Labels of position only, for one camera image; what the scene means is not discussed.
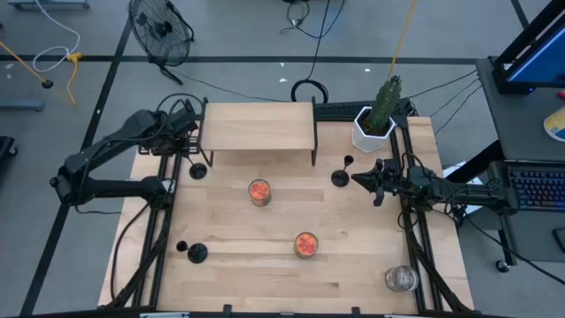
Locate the computer monitor with black frame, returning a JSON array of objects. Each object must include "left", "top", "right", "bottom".
[{"left": 491, "top": 0, "right": 565, "bottom": 95}]

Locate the yellow blue white disc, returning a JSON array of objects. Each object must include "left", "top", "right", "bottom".
[{"left": 542, "top": 105, "right": 565, "bottom": 143}]

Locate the yellow cord with black end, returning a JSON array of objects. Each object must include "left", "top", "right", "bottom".
[{"left": 0, "top": 40, "right": 55, "bottom": 90}]

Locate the black chair base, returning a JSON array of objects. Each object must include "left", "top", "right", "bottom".
[{"left": 0, "top": 135, "right": 19, "bottom": 161}]

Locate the orange candle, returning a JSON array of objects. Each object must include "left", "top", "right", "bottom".
[
  {"left": 247, "top": 178, "right": 273, "bottom": 208},
  {"left": 293, "top": 231, "right": 320, "bottom": 260}
]

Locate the white floor cable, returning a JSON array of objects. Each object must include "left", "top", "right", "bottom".
[{"left": 32, "top": 0, "right": 81, "bottom": 74}]

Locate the green cactus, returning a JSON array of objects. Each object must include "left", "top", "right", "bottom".
[{"left": 368, "top": 74, "right": 403, "bottom": 136}]

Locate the backlit computer keyboard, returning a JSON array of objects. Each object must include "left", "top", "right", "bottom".
[{"left": 507, "top": 166, "right": 565, "bottom": 212}]

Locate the yellow hanging cord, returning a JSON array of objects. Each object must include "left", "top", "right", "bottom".
[{"left": 387, "top": 0, "right": 418, "bottom": 81}]

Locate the black floor fan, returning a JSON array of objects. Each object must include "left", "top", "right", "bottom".
[{"left": 127, "top": 0, "right": 196, "bottom": 87}]

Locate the black candlestick holder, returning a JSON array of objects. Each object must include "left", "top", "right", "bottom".
[
  {"left": 330, "top": 154, "right": 355, "bottom": 188},
  {"left": 176, "top": 240, "right": 209, "bottom": 265},
  {"left": 185, "top": 154, "right": 208, "bottom": 181}
]

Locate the black coiled hanging cable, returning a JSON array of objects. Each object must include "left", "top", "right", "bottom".
[{"left": 290, "top": 0, "right": 332, "bottom": 105}]

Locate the wooden shelf with black legs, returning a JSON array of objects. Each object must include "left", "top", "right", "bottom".
[{"left": 196, "top": 97, "right": 320, "bottom": 168}]

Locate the yellow floor cable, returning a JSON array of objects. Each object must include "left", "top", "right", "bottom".
[{"left": 64, "top": 51, "right": 84, "bottom": 106}]

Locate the grey metal floor foot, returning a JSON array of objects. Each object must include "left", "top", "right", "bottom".
[
  {"left": 0, "top": 99, "right": 45, "bottom": 112},
  {"left": 6, "top": 0, "right": 92, "bottom": 11}
]

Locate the dark grey lower desk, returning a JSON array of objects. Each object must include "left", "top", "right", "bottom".
[{"left": 487, "top": 159, "right": 565, "bottom": 264}]

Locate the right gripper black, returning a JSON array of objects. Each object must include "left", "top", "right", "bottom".
[{"left": 351, "top": 157, "right": 401, "bottom": 208}]

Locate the black table edge rail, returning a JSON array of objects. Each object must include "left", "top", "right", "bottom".
[{"left": 26, "top": 308, "right": 500, "bottom": 318}]

